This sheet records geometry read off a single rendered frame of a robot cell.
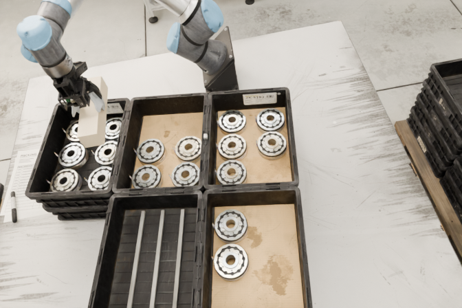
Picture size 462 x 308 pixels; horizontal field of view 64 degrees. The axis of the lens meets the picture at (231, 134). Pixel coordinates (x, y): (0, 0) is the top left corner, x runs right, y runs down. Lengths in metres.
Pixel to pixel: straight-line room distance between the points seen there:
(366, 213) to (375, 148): 0.28
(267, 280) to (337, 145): 0.62
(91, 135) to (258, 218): 0.58
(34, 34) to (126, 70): 0.96
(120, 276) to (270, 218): 0.50
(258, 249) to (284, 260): 0.09
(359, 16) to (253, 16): 0.83
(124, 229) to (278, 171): 0.55
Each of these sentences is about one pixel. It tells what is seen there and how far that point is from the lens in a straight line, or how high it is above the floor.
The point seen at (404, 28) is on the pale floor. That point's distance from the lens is 3.14.
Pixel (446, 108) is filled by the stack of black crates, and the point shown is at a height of 0.52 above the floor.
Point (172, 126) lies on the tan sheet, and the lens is 1.46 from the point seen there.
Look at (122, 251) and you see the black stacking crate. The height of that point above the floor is 0.83.
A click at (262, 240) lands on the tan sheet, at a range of 1.20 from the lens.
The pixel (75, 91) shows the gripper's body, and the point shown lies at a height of 1.23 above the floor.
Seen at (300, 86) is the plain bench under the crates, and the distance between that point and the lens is 1.69.
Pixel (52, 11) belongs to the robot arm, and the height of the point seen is 1.42.
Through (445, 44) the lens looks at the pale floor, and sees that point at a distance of 3.10.
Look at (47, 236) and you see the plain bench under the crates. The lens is 1.59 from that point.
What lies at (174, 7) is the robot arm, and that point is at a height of 1.15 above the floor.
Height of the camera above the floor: 1.97
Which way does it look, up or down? 55 degrees down
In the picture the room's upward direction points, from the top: 11 degrees counter-clockwise
